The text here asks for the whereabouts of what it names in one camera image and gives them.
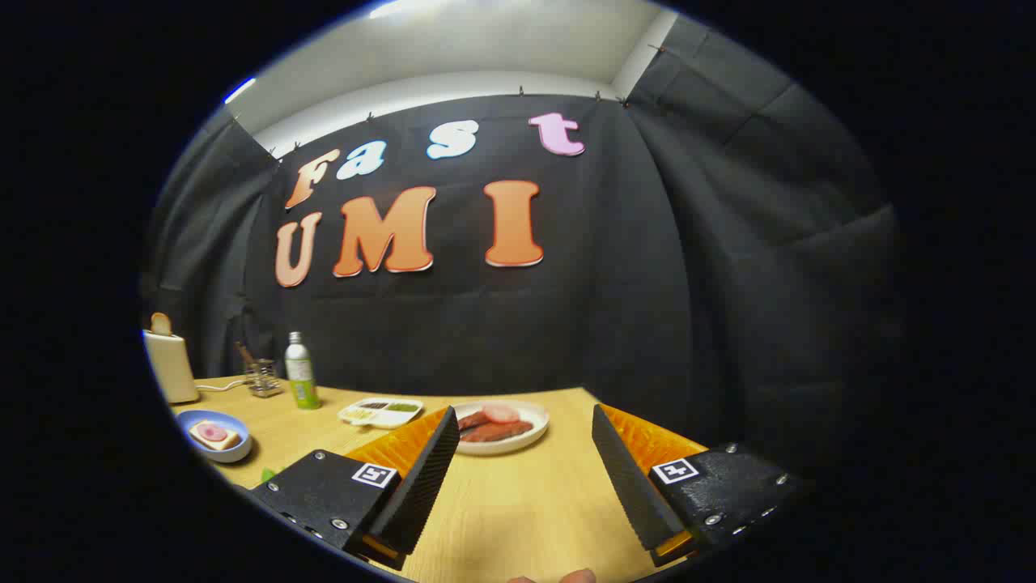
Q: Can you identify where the large ceiling light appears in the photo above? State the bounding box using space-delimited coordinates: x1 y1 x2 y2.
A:
368 0 438 21

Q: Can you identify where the clear wire utensil holder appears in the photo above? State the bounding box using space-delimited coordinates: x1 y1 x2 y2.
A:
243 359 284 398

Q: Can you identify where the white bread slice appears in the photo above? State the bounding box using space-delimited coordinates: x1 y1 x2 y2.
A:
189 421 242 452

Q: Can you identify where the silver bottle green label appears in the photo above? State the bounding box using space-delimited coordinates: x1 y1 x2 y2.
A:
284 331 322 410

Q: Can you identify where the black backdrop cloth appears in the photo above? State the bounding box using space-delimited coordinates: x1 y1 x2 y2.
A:
139 16 903 487

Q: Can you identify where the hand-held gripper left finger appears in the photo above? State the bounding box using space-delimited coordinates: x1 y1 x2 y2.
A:
247 405 461 572

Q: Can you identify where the white oval plate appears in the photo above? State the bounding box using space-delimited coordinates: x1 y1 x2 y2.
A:
450 399 550 457

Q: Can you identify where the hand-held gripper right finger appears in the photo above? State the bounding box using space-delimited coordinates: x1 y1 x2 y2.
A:
591 403 806 568

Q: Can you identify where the blue plate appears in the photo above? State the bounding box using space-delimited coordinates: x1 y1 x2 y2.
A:
175 410 253 464

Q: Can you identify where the cream toaster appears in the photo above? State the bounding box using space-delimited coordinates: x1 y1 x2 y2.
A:
142 328 201 404

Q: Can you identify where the white divided tray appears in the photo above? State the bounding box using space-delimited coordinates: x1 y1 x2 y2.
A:
338 398 424 429

